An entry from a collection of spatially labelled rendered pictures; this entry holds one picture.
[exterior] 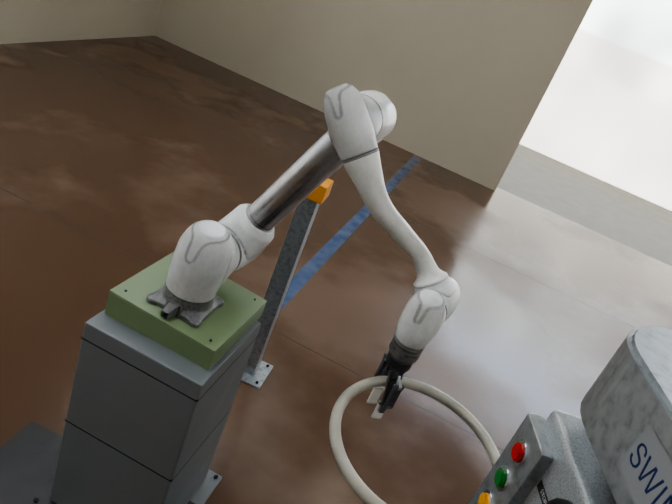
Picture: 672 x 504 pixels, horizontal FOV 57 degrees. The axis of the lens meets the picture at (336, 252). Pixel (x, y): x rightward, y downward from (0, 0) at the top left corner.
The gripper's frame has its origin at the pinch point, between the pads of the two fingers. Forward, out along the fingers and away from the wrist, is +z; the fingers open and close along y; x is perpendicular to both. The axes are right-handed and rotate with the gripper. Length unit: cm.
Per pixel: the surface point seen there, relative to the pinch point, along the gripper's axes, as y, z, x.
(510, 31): -516, -37, 283
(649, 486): 88, -86, -27
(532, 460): 74, -71, -25
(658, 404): 82, -91, -25
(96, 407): -20, 33, -77
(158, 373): -13, 9, -62
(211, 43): -687, 111, -6
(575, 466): 78, -76, -24
